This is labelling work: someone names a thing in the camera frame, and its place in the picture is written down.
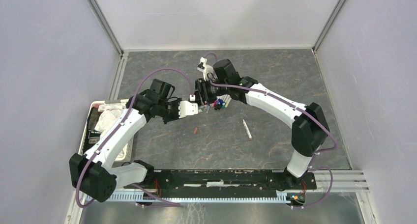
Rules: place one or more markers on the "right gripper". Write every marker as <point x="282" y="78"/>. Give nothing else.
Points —
<point x="201" y="92"/>

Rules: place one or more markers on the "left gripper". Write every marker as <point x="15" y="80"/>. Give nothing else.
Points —
<point x="176" y="117"/>

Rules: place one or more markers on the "brown capped white marker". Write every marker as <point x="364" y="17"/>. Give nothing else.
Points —
<point x="247" y="129"/>

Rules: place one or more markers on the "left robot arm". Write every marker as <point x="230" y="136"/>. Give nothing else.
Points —
<point x="92" y="173"/>

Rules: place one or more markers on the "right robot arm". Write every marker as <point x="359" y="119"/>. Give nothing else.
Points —
<point x="309" y="128"/>

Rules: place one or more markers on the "white cloth in basket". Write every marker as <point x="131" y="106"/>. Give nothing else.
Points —
<point x="110" y="113"/>

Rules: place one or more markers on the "white plastic basket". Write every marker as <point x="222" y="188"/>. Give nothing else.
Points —
<point x="90" y="135"/>

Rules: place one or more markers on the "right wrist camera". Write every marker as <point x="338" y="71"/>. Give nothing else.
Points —
<point x="205" y="68"/>

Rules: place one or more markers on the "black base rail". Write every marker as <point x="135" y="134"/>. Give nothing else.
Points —
<point x="226" y="183"/>

